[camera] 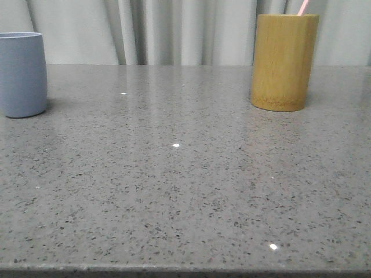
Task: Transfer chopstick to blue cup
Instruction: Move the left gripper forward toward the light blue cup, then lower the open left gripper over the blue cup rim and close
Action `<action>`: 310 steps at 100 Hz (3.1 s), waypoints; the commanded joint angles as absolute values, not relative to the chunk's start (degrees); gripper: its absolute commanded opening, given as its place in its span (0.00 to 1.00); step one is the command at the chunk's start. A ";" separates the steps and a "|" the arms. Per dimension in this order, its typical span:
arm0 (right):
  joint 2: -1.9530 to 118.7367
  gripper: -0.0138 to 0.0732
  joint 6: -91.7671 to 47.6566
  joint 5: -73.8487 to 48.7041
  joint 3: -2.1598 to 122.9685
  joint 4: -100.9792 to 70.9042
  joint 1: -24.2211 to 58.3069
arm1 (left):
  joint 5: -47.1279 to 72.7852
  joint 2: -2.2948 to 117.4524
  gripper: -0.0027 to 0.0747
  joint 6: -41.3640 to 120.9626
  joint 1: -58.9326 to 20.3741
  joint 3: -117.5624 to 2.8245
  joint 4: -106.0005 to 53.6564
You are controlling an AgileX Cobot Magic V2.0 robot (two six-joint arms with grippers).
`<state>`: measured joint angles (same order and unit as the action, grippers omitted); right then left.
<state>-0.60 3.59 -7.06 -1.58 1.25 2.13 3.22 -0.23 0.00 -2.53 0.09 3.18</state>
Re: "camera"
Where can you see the bamboo wooden cup holder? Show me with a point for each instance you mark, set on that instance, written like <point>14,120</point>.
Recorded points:
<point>283,53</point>

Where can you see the blue plastic cup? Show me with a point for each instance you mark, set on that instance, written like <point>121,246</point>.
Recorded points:
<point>23,74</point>

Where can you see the pink chopstick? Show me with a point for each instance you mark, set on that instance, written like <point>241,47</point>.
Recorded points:
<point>303,7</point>

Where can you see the grey white curtain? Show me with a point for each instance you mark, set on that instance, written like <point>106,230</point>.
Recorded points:
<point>143,32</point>

